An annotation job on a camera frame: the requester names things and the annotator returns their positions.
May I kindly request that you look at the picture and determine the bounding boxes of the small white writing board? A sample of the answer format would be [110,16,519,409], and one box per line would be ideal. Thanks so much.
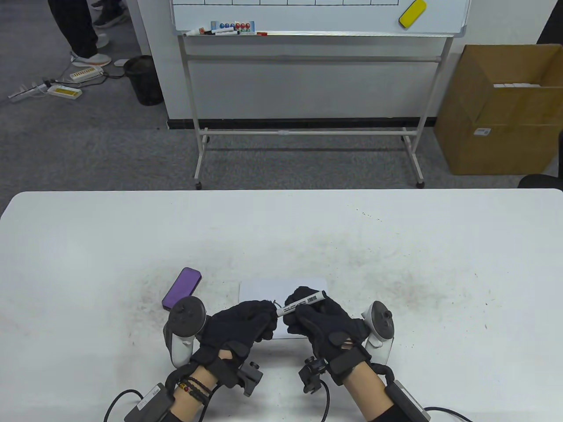
[239,277,329,340]

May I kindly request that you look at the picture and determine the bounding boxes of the grey left forearm box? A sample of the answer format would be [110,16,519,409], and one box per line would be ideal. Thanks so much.
[124,383,175,422]

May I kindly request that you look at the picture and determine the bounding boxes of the person's right hand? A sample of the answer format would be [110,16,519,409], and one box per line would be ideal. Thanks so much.
[283,286,374,379]

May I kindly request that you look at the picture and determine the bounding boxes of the pack of coloured magnets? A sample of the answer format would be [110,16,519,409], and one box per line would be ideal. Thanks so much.
[210,21,257,33]

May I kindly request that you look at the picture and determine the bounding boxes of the black mesh waste bin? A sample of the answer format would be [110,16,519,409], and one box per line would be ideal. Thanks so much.
[124,55,165,106]

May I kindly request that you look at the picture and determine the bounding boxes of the yellow whiteboard eraser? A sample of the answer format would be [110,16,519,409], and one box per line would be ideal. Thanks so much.
[398,0,428,30]

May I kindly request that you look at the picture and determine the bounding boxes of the white and yellow power strip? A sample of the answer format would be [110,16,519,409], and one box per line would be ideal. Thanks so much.
[69,66,105,81]
[47,84,84,100]

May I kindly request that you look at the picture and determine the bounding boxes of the white and black left controller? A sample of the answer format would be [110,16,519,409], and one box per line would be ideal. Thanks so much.
[163,296,208,369]

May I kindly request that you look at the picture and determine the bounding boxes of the black beaded bracelets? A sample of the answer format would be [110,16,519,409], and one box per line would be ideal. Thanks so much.
[176,374,212,404]

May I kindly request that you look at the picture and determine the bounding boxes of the brown cardboard box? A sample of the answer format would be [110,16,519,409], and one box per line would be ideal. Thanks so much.
[434,44,563,176]

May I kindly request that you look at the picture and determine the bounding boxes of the person's left hand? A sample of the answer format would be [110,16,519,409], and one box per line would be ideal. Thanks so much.
[199,300,279,366]

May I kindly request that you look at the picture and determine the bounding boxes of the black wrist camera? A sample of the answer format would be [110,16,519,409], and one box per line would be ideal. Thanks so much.
[298,357,329,394]
[237,360,264,397]

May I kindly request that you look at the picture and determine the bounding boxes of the person's left forearm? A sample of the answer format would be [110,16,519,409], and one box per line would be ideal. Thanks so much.
[168,366,220,422]

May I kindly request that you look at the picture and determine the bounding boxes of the person's right forearm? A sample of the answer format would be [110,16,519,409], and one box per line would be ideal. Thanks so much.
[343,363,398,422]

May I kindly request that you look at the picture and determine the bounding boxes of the purple eraser block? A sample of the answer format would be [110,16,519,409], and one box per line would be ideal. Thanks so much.
[161,267,202,312]

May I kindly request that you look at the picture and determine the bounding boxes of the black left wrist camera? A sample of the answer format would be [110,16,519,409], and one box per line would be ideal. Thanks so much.
[237,360,264,397]

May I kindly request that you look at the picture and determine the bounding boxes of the black and white marker pen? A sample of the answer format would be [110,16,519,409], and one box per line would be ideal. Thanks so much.
[276,291,327,318]

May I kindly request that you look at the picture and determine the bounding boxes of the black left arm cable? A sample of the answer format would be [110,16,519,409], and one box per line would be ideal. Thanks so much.
[103,389,144,422]

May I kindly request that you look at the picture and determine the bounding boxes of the white whiteboard on metal stand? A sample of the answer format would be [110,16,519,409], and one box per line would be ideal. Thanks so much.
[169,0,472,190]

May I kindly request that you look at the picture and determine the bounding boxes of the black right box cable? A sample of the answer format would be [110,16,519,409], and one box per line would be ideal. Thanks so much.
[424,407,474,422]

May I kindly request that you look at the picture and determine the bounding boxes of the black chair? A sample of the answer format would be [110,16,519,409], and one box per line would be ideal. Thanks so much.
[518,174,563,190]

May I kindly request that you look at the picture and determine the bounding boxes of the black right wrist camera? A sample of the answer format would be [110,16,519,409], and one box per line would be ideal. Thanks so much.
[298,357,329,394]

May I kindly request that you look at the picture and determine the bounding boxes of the white and black controller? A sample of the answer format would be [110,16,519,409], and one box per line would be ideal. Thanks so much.
[163,296,208,369]
[361,301,395,365]

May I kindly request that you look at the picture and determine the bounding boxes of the white and black right controller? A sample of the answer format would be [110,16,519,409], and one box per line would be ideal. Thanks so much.
[361,301,395,365]

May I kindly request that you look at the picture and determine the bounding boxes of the grey right forearm box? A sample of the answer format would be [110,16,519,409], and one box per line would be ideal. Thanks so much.
[387,380,432,422]

